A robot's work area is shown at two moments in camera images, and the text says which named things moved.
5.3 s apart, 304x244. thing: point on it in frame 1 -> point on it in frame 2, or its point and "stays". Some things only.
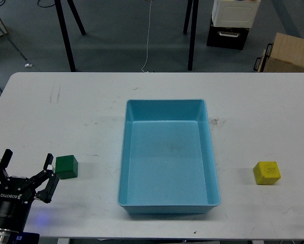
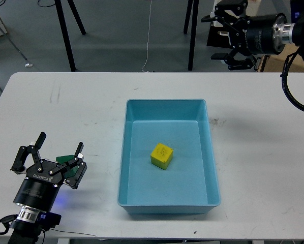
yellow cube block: x=266 y=173 -> x=161 y=155
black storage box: x=231 y=37 stays
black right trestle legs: x=193 y=30 stays
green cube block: x=66 y=166 stays
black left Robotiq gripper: x=12 y=195 -> x=39 y=188
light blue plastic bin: x=167 y=164 stays
